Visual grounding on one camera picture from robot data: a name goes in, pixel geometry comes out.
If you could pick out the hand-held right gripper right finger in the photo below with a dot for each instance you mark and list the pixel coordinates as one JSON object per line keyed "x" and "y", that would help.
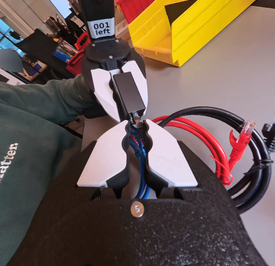
{"x": 169, "y": 160}

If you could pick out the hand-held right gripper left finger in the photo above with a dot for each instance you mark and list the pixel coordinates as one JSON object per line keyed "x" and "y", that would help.
{"x": 103, "y": 160}

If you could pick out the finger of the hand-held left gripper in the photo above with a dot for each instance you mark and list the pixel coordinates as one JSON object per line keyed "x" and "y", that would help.
{"x": 102, "y": 87}
{"x": 139, "y": 81}

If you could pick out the yellow plastic bin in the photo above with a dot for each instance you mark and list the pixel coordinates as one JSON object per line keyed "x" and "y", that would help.
{"x": 193, "y": 38}

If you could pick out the person's left forearm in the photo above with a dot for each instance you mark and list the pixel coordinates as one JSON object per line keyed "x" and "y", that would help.
{"x": 53, "y": 98}

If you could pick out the red plastic basket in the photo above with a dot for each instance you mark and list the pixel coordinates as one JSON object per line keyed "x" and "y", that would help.
{"x": 75, "y": 64}

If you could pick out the blue toy box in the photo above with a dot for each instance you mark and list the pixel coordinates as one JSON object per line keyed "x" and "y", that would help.
{"x": 64, "y": 52}

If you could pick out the red plastic bin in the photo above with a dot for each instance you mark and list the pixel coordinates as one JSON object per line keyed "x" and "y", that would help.
{"x": 137, "y": 5}

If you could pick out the person's green sweatshirt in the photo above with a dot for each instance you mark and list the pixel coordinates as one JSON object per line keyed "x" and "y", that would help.
{"x": 25, "y": 152}

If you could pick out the black bin divider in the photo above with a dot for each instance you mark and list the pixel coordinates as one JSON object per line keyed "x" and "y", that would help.
{"x": 178, "y": 12}

